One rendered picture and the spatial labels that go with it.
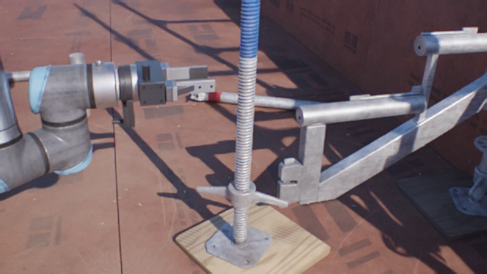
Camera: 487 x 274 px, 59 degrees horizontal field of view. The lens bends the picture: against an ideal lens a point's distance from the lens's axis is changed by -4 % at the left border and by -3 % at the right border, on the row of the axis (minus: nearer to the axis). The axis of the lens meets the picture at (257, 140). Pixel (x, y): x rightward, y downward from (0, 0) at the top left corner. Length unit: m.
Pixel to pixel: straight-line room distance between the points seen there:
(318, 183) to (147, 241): 0.49
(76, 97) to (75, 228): 0.55
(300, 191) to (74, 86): 0.60
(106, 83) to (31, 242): 0.61
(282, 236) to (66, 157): 0.62
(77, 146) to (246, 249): 0.52
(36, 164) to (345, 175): 0.74
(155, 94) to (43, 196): 0.74
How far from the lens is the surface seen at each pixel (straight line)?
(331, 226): 1.35
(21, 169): 0.91
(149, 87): 0.87
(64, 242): 1.32
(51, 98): 0.90
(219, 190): 1.12
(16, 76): 2.43
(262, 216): 1.32
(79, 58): 1.87
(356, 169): 1.19
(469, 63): 1.72
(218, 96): 2.02
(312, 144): 1.08
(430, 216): 1.46
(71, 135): 0.94
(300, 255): 1.21
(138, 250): 1.25
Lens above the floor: 0.84
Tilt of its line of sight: 29 degrees down
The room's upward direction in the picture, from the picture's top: 4 degrees clockwise
